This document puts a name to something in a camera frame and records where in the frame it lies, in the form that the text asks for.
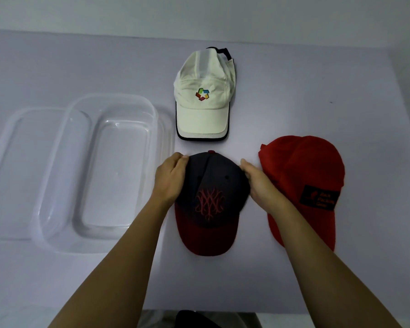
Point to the red cap with black patch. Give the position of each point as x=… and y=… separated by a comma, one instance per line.
x=304, y=187

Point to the clear plastic lid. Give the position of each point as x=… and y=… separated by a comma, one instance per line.
x=24, y=174

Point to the person's left hand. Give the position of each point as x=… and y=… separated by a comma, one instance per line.
x=169, y=179

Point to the person's left forearm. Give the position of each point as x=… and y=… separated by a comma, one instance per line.
x=119, y=269

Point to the person's right forearm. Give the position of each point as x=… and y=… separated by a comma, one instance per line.
x=328, y=269

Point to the dark cap with red brim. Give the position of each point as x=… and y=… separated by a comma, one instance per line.
x=211, y=201

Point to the clear plastic container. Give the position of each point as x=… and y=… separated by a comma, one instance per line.
x=95, y=170

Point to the black object under table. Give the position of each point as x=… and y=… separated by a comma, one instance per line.
x=194, y=320

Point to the person's right hand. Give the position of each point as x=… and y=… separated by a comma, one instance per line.
x=261, y=189

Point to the white cap with colourful logo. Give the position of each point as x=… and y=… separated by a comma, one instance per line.
x=203, y=95

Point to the person's left thumb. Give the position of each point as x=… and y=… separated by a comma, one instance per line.
x=183, y=167

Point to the person's right thumb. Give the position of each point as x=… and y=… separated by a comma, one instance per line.
x=249, y=181

